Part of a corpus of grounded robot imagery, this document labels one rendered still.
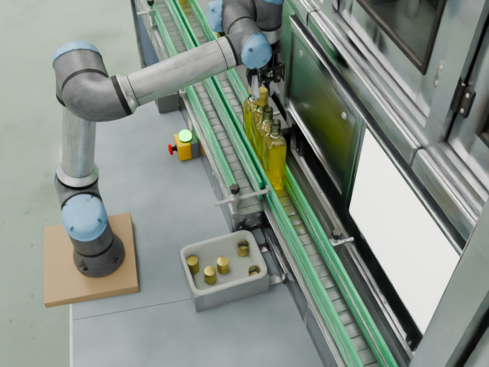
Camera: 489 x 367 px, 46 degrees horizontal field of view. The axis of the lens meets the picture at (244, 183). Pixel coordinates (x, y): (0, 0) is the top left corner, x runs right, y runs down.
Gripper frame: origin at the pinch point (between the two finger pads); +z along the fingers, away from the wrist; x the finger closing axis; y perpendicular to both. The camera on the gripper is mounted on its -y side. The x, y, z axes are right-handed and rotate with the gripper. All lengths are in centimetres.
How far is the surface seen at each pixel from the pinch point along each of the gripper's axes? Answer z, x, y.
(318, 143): 10.8, 12.4, 14.6
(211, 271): 34, -27, 32
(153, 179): 41, -33, -15
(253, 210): 27.0, -9.5, 19.8
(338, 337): 24, -4, 67
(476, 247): -71, -23, 105
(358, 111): -16.5, 11.8, 32.9
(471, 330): -62, -22, 108
